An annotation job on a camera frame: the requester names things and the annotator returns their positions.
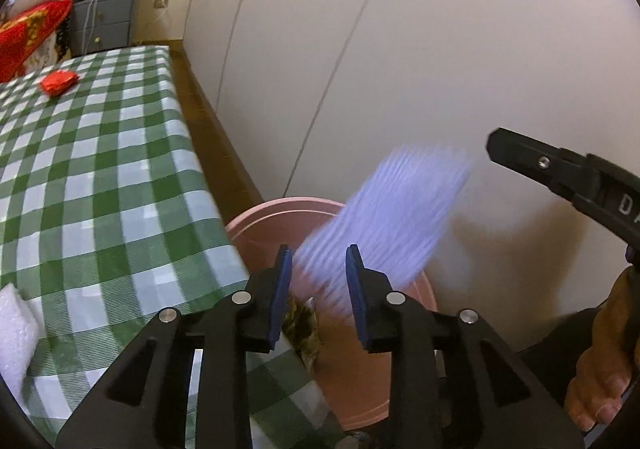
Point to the grey nightstand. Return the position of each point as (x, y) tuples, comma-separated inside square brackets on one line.
[(112, 14)]

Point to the lavender pleated paper liner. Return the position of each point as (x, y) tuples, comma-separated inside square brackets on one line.
[(390, 219)]

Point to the white wardrobe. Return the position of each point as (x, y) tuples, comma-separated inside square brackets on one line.
[(425, 54)]

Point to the floral cloth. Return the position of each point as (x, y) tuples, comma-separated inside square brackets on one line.
[(50, 51)]

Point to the beige wall socket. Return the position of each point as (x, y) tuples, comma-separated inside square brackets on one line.
[(161, 0)]

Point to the red gold blanket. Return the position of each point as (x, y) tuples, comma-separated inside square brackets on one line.
[(30, 39)]

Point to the person's right hand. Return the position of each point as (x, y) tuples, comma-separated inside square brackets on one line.
[(605, 369)]

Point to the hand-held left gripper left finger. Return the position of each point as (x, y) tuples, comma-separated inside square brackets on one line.
[(282, 299)]

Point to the green checked tablecloth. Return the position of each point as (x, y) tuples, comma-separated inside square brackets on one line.
[(100, 179)]

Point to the pink plastic bin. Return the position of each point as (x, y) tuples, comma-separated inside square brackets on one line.
[(350, 379)]

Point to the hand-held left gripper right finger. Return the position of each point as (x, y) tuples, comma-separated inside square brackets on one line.
[(356, 299)]

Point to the black gold patterned wrapper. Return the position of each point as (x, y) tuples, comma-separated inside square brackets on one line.
[(305, 334)]

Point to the red crumpled wrapper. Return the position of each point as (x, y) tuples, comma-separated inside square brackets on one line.
[(57, 82)]

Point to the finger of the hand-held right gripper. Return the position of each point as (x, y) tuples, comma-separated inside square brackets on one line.
[(530, 159)]

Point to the white foam sheet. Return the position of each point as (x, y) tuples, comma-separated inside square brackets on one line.
[(15, 329)]

